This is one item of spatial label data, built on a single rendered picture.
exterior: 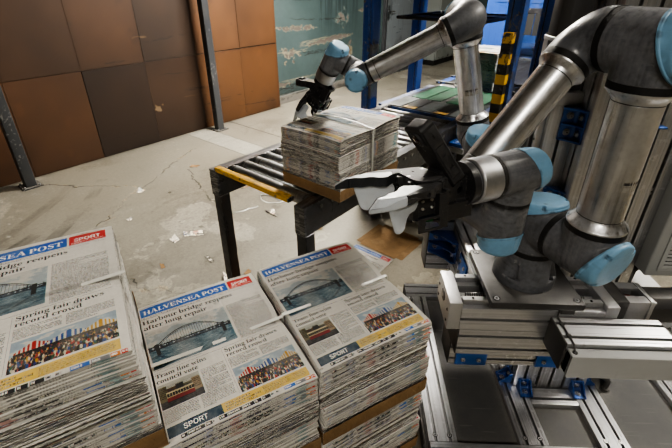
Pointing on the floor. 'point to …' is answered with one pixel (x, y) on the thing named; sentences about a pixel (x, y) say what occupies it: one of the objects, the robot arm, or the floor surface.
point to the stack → (288, 356)
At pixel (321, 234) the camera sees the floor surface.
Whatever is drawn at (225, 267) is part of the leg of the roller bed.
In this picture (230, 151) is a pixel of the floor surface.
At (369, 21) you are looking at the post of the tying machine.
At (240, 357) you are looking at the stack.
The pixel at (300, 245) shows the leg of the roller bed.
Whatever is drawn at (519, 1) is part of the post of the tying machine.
